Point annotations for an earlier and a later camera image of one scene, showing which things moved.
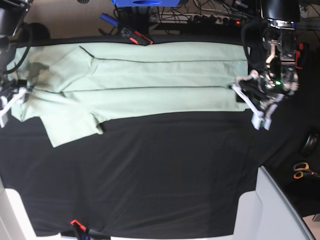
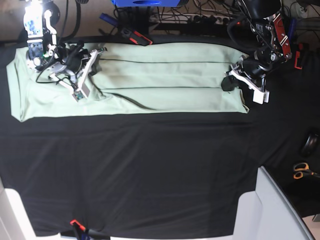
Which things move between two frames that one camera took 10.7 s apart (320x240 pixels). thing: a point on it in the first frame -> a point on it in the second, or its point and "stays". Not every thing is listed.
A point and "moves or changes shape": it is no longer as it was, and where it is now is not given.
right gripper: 265,89 -> 254,70
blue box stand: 145,3 stays
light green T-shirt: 71,86 moves or changes shape
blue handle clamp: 109,19 stays
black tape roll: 310,145 stays
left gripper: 8,87 -> 71,57
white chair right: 269,213 stays
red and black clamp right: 297,55 stays
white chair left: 15,223 stays
